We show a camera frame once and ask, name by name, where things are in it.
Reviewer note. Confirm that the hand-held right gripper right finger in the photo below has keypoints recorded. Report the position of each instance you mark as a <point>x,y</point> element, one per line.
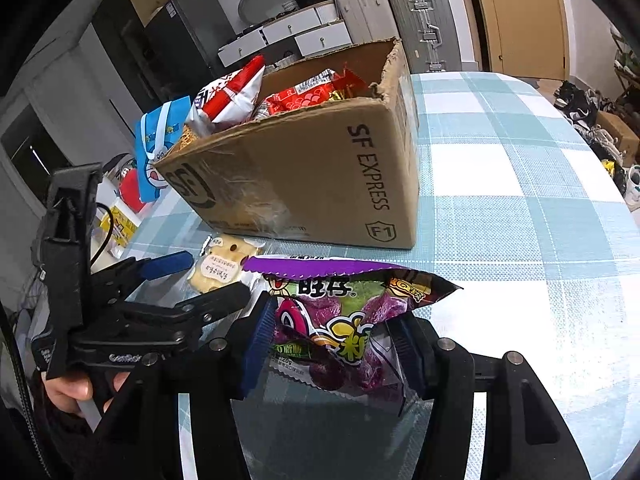
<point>409,357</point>

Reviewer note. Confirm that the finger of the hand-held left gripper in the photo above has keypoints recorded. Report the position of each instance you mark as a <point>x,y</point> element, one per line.
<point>220,300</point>
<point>167,264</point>

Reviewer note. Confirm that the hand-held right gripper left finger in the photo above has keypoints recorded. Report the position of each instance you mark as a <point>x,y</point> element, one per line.
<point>257,347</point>

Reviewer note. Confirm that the purple candy packet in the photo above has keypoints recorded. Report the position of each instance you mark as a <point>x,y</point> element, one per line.
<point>350,310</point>

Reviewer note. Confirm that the noodle print snack packet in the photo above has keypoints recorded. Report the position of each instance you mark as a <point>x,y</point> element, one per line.
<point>184,141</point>

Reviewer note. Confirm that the white red puffed snack packet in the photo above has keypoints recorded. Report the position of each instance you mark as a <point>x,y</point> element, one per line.
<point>227,97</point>

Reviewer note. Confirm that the red wave-pattern snack packet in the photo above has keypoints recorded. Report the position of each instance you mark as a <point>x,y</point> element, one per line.
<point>300,95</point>

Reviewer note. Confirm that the person's left forearm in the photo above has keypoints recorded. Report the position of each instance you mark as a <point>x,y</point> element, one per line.
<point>70,450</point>

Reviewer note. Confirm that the person's left hand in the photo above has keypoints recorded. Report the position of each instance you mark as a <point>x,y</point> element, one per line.
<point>67,392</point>

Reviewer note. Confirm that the yellow small cake packet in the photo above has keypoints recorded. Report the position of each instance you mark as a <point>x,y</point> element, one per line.
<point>217,267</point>

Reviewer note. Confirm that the yellow box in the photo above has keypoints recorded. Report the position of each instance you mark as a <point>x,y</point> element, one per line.
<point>122,225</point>

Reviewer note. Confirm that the blue cartoon gift bag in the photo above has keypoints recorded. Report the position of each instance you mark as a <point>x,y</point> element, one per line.
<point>160,155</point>

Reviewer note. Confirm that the checked teal tablecloth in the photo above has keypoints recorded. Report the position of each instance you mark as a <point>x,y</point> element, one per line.
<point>500,210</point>

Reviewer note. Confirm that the dark cabinet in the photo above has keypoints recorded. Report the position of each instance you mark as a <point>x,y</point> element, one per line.
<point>120,55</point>

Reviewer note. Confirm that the black refrigerator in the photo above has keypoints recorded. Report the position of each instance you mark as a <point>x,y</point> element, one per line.
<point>192,45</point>

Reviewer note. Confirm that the white drawer cabinet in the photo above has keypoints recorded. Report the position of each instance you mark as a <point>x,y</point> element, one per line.
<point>300,30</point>

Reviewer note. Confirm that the black trash bin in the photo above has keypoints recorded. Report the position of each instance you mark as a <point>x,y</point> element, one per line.
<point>615,175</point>

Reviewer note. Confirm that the pile of shoes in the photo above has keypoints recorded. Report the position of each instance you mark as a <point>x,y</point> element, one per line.
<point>582,105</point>

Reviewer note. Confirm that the small brown cardboard box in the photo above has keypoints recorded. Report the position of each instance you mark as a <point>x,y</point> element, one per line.
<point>620,135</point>

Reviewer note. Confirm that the beige suitcase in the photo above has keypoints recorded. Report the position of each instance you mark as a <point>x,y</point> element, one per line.
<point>365,15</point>

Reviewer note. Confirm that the silver suitcase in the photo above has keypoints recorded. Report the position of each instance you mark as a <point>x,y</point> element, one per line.
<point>425,25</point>

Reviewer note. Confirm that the wooden door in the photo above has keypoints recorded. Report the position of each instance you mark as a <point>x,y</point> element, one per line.
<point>520,15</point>

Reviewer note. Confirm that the shoe rack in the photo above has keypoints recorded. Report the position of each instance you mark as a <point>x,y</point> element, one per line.
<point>627,70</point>

